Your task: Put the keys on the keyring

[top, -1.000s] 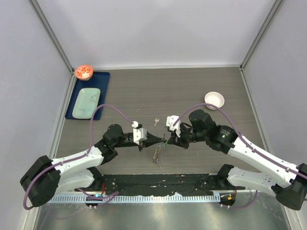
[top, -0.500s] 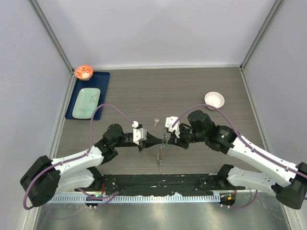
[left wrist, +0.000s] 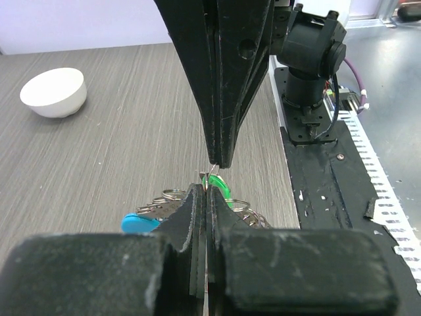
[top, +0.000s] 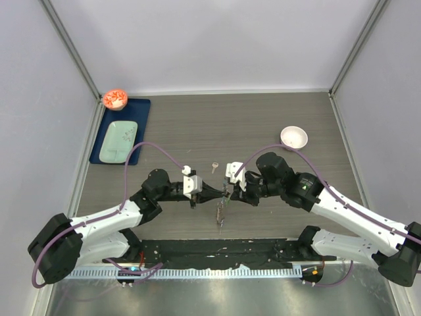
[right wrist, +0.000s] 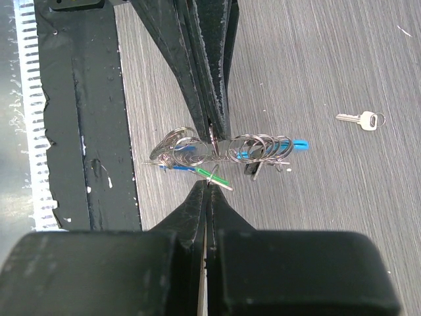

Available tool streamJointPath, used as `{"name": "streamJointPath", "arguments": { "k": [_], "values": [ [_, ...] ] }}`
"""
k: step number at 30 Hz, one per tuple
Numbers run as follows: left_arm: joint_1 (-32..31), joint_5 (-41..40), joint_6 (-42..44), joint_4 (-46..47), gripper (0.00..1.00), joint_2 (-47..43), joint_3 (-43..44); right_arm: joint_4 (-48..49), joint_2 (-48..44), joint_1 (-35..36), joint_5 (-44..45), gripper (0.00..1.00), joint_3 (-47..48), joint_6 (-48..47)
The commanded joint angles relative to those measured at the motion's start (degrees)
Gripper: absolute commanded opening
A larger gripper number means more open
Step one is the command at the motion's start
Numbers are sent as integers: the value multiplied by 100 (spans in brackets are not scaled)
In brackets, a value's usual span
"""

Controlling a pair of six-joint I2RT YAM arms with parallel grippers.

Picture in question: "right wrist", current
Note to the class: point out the steel key organizer blue handle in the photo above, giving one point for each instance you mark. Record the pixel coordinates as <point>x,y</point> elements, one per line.
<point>183,147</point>

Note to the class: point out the black key tag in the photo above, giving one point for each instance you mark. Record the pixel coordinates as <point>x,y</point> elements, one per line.
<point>253,169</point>

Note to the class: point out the green tag with key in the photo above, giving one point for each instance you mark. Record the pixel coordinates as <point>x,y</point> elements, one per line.
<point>212,177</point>

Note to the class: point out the silver key with ring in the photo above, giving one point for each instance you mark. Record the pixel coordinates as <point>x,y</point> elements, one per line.
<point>367,120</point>

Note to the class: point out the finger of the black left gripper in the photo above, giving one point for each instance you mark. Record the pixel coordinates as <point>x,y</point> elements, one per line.
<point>216,26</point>
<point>163,23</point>

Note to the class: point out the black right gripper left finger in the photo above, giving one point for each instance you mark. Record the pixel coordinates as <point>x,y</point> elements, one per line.
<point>187,222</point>

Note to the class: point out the blue key tag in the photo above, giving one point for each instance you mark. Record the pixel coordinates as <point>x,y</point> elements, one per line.
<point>177,167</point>

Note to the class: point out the white slotted cable duct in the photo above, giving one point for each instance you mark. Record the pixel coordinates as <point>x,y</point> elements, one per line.
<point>33,101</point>

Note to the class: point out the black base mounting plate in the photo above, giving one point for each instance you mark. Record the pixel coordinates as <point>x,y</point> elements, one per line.
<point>91,172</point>

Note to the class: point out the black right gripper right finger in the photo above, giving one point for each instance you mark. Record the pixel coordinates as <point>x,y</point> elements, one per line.
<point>220,216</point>

